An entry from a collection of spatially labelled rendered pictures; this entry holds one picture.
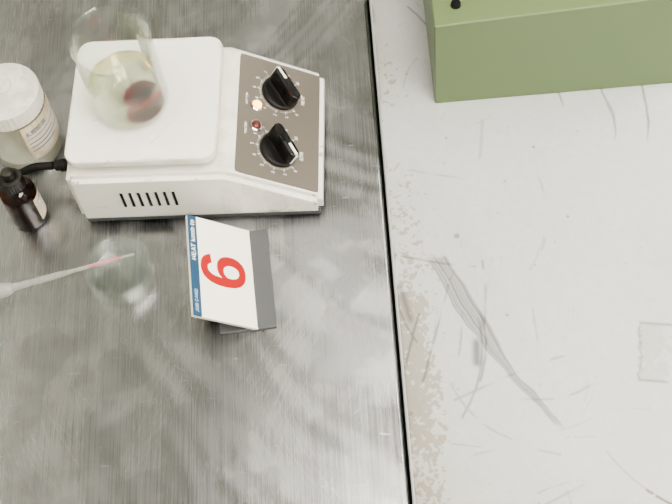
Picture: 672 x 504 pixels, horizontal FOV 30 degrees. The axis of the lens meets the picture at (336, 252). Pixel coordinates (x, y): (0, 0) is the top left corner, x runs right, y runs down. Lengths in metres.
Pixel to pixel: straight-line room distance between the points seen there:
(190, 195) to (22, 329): 0.17
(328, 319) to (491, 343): 0.13
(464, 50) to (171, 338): 0.33
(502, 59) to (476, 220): 0.13
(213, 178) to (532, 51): 0.28
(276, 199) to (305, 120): 0.08
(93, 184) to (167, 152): 0.07
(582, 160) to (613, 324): 0.15
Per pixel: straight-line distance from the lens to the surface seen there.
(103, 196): 1.02
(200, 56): 1.03
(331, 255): 1.01
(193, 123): 0.99
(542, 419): 0.95
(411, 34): 1.14
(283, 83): 1.03
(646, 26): 1.05
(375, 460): 0.94
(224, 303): 0.98
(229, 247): 1.01
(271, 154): 1.00
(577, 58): 1.07
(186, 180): 0.99
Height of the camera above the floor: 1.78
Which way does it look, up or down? 60 degrees down
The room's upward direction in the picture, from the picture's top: 9 degrees counter-clockwise
